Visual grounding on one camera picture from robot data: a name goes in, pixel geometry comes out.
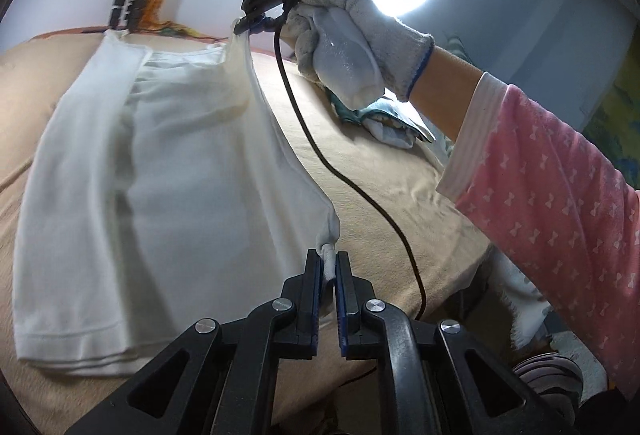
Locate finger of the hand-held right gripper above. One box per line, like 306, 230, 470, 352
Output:
233, 15, 276, 36

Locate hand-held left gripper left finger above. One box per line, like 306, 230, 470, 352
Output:
65, 249, 324, 435

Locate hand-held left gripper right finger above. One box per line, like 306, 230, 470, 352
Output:
334, 251, 577, 435

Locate white t-shirt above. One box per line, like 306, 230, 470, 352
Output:
12, 17, 342, 377

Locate person's right forearm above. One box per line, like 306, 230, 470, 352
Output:
407, 46, 640, 408

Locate person's right hand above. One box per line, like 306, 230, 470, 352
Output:
282, 0, 435, 104

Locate beige blanket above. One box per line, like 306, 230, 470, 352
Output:
0, 27, 497, 435

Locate teal patterned cloth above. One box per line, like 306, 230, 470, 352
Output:
325, 87, 439, 150

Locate white fringed cloth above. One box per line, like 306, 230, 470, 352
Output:
492, 249, 557, 352

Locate striped slipper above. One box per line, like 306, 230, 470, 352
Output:
512, 352, 584, 422

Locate black cable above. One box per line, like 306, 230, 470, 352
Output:
272, 12, 427, 322

